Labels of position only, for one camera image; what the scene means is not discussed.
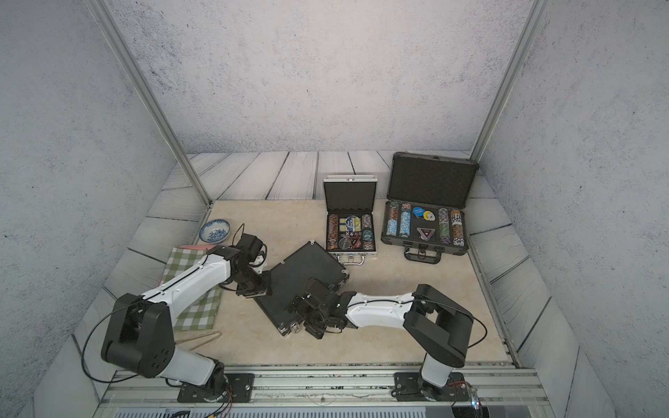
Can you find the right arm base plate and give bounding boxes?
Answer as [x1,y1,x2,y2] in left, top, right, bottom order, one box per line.
[391,372,470,403]

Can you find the blue floral ceramic bowl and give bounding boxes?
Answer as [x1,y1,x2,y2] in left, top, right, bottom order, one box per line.
[199,219,231,244]

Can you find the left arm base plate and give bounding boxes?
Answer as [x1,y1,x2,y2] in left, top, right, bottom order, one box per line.
[177,373,255,403]

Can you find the black carbon poker case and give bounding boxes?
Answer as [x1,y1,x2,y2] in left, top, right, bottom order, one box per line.
[255,240,349,336]

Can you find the green checked cloth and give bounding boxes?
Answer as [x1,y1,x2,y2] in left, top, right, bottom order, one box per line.
[159,247,223,332]

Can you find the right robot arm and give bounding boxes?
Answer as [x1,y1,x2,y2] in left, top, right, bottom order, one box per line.
[287,278,477,390]

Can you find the yellow blind button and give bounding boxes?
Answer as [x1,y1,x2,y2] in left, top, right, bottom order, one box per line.
[423,211,437,221]

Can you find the large black poker case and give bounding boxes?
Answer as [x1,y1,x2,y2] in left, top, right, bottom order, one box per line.
[381,152,478,265]

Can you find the triangular all-in button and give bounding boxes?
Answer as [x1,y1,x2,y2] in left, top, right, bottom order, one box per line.
[416,227,436,241]

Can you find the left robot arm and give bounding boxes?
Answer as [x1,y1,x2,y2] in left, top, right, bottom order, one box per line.
[101,233,271,394]

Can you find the small silver poker case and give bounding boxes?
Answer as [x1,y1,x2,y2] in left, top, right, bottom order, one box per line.
[323,174,377,266]

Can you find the blue small blind button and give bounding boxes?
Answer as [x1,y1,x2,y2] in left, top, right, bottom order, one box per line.
[412,207,425,218]

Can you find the pink cutting board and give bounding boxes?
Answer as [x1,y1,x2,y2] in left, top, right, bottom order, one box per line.
[179,244,215,251]

